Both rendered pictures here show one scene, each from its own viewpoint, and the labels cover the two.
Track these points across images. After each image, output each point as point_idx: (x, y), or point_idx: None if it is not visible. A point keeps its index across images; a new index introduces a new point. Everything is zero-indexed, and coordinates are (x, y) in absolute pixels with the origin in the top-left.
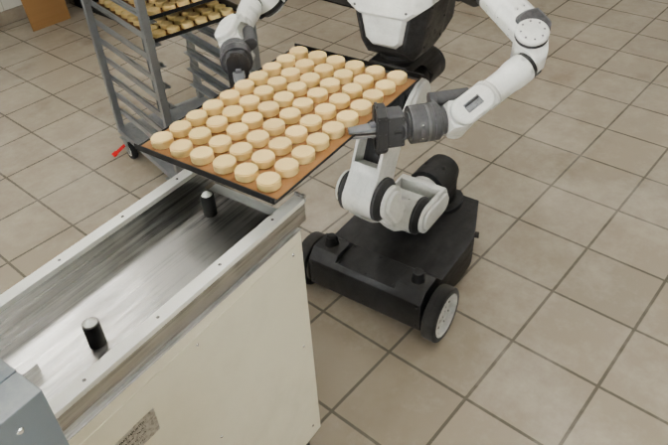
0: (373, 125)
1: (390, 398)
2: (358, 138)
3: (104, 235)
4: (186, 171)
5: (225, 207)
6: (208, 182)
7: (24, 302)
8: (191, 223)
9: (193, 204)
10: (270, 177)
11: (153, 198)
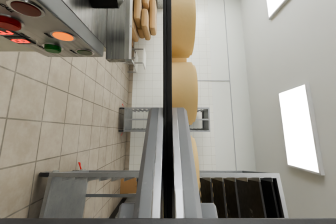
0: (212, 216)
1: None
2: (150, 129)
3: None
4: (130, 39)
5: (88, 13)
6: (108, 53)
7: None
8: None
9: (103, 18)
10: None
11: None
